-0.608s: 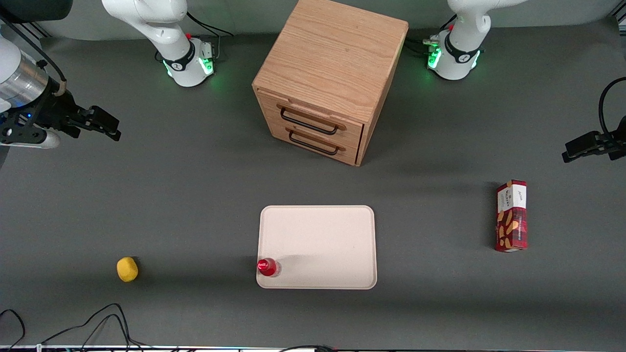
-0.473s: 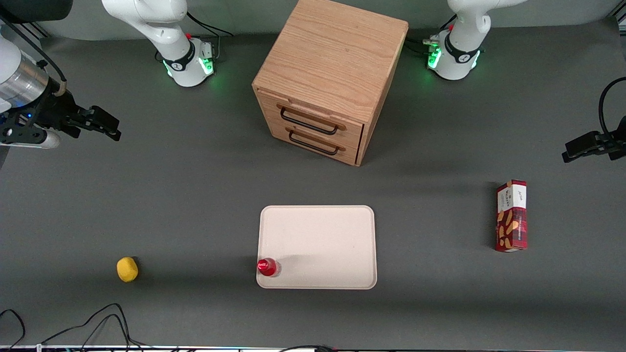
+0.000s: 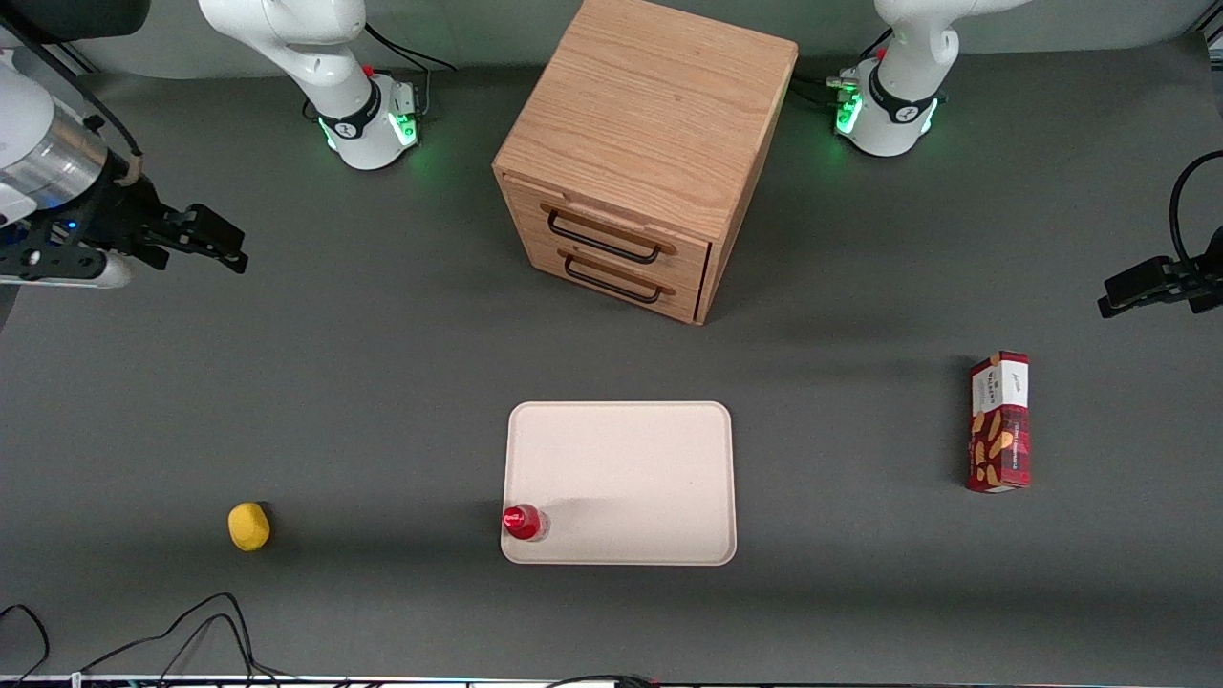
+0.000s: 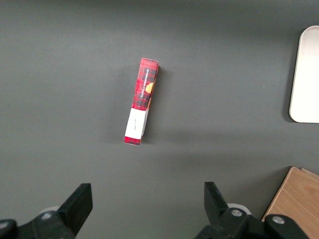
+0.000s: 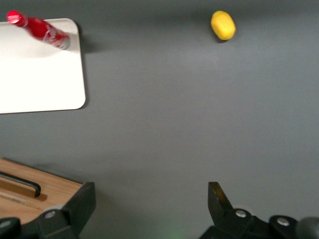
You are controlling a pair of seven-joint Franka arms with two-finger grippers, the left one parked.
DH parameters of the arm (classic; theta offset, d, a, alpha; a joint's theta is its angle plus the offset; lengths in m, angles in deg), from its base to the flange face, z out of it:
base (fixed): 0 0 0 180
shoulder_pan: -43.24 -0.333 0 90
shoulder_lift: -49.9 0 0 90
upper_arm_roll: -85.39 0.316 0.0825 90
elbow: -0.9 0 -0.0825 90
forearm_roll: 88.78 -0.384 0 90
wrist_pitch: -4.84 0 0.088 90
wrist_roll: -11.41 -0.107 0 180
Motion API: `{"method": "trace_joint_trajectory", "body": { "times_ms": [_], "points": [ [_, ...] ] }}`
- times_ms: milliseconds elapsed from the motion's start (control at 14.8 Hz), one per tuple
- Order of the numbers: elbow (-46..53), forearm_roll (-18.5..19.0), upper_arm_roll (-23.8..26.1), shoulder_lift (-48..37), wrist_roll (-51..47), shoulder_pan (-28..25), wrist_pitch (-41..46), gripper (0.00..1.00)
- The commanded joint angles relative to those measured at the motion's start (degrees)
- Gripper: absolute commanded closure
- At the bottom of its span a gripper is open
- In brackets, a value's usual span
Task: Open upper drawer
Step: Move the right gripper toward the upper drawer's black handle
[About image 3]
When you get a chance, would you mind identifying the thin black cable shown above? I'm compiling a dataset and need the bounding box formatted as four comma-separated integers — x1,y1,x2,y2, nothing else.
80,592,292,685
0,603,51,685

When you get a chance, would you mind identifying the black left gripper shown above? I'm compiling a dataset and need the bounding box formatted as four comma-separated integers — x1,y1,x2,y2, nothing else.
1097,226,1223,319

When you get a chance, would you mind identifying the black base cable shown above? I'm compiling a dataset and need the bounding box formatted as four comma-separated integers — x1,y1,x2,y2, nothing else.
791,27,895,108
361,21,460,123

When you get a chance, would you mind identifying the red cookie box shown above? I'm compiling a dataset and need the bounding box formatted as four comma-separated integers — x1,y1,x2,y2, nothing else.
964,351,1032,495

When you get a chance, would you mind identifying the black right base cable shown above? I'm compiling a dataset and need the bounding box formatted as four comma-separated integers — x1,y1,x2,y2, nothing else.
361,21,460,123

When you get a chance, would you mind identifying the cream rectangular plastic tray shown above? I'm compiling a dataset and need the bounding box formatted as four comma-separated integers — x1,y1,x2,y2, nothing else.
501,400,738,567

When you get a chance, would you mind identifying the long black drawer handle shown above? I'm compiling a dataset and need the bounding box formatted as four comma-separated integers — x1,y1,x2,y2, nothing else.
547,210,662,266

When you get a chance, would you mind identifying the yellow lemon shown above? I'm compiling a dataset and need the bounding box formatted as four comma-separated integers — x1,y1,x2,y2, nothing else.
227,502,271,553

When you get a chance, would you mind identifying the red capped small bottle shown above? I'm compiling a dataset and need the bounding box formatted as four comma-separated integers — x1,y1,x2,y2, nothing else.
503,504,550,543

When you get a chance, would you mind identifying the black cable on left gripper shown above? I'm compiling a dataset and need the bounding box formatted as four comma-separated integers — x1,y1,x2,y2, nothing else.
1169,149,1223,266

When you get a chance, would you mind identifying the wooden drawer front panel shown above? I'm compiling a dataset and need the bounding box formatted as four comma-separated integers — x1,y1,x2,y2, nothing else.
524,239,708,324

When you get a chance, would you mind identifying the light wooden drawer cabinet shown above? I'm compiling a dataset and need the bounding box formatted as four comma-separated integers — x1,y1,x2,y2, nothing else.
492,0,800,327

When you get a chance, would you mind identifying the black left base cable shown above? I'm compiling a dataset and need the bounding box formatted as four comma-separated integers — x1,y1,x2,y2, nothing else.
791,27,895,108

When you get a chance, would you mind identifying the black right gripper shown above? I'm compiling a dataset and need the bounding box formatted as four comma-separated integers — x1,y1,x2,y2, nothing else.
0,175,251,280

